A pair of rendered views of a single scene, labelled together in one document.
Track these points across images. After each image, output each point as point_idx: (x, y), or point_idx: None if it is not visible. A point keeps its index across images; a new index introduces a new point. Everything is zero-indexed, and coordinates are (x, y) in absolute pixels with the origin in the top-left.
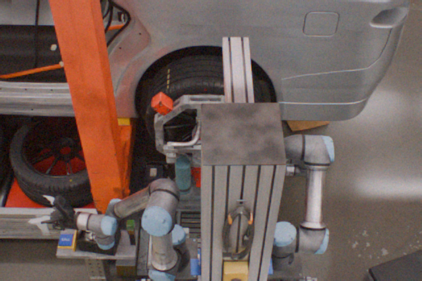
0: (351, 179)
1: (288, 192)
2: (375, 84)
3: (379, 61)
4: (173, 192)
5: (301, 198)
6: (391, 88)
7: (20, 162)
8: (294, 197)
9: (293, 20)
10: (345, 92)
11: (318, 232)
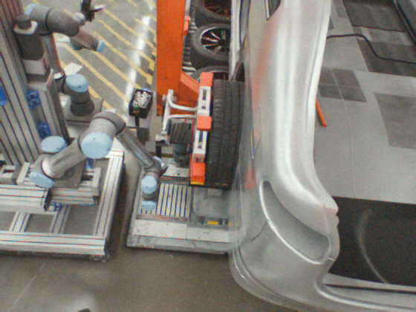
0: None
1: (215, 276)
2: (247, 270)
3: (251, 246)
4: (48, 15)
5: (208, 288)
6: None
7: (207, 69)
8: (209, 281)
9: (255, 105)
10: (235, 238)
11: (39, 165)
